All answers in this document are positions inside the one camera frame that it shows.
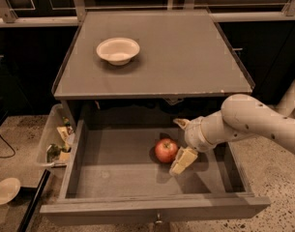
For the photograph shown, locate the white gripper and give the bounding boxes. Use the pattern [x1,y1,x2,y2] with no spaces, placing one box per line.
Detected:
[169,116,216,176]

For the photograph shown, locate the red apple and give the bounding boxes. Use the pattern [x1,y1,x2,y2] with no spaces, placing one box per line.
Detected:
[155,138,178,163]

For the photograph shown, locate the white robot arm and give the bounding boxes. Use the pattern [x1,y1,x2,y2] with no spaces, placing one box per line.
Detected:
[169,79,295,175]

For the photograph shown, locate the open grey top drawer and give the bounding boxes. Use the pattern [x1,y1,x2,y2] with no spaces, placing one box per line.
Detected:
[41,120,270,225]

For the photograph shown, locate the grey cabinet counter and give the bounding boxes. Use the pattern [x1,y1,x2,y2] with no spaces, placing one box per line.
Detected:
[51,9,255,128]

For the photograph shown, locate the white bowl on counter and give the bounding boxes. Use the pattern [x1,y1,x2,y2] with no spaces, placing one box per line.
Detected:
[96,38,140,66]

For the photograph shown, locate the clear plastic bin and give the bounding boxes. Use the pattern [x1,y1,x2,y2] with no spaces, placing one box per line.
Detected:
[36,103,69,178]

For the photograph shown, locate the snack packets in bin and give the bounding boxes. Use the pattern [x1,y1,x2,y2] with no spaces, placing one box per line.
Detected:
[45,117,75,164]

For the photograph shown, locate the metal railing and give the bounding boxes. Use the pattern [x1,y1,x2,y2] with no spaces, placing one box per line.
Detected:
[0,0,295,27]

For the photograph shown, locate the black cable on floor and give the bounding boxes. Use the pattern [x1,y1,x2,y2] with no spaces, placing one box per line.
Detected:
[0,130,17,160]

